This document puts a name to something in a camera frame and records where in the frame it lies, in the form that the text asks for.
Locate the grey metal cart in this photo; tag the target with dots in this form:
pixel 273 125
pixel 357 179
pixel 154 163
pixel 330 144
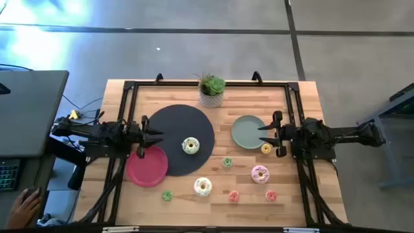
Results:
pixel 388 129

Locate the backlit black keyboard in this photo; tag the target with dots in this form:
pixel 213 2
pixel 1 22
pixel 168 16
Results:
pixel 9 173

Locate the black frame clamp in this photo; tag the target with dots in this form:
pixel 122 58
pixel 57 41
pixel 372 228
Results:
pixel 257 76
pixel 158 77

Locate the small green donut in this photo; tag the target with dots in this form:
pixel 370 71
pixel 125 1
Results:
pixel 227 162
pixel 167 195

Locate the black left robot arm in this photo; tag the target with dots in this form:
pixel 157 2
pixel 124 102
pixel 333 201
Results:
pixel 93 131

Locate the white hinge bracket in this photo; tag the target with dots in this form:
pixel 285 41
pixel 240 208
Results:
pixel 301 230
pixel 120 229

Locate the large white donut blue drizzle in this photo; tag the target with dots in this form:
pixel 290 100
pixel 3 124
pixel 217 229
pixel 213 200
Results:
pixel 202 186

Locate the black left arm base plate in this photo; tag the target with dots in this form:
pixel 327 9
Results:
pixel 103 152

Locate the red plate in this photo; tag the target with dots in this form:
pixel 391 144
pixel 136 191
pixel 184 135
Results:
pixel 147 168

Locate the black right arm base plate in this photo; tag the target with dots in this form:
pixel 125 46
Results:
pixel 317 153

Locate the small red donut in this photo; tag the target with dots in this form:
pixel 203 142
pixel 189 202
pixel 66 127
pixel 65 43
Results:
pixel 271 195
pixel 233 196

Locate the large white donut yellow-green drizzle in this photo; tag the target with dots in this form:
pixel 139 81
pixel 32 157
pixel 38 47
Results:
pixel 191 145

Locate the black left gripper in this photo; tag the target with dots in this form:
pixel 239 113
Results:
pixel 142 136

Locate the yellow plug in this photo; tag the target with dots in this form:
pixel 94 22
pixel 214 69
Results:
pixel 74 114

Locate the black metal table frame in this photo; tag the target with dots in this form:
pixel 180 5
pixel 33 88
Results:
pixel 161 83

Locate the large pink donut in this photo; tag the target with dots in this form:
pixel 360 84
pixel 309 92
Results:
pixel 260 174

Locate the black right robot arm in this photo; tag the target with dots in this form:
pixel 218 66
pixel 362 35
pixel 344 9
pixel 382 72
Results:
pixel 343 134

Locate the person's hand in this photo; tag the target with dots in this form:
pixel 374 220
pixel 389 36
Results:
pixel 24 208

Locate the potted succulent in white pot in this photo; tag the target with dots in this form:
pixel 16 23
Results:
pixel 211 92

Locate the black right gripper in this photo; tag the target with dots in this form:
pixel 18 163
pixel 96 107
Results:
pixel 286 134

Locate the grey desk top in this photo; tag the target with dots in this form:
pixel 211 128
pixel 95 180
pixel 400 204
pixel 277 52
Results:
pixel 29 113

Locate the small yellow donut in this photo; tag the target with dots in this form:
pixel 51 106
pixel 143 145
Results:
pixel 266 149

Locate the black angled bar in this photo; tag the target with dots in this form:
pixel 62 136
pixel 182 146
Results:
pixel 76 176

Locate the round black placemat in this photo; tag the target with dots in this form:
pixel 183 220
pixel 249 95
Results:
pixel 181 126

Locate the grey-green plate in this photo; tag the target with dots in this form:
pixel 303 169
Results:
pixel 247 131

